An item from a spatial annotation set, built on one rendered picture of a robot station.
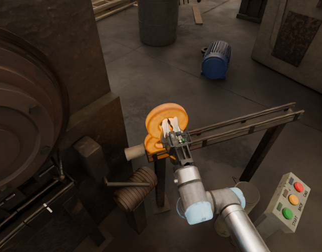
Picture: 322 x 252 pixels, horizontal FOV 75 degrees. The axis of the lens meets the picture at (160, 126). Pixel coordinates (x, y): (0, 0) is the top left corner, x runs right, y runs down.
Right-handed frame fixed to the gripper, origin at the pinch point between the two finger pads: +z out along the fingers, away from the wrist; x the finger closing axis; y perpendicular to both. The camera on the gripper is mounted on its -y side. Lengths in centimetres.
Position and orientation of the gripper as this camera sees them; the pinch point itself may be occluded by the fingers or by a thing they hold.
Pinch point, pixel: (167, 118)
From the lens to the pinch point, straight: 75.7
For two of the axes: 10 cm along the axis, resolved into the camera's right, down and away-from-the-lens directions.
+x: -9.7, 1.9, -1.8
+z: -2.5, -8.6, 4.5
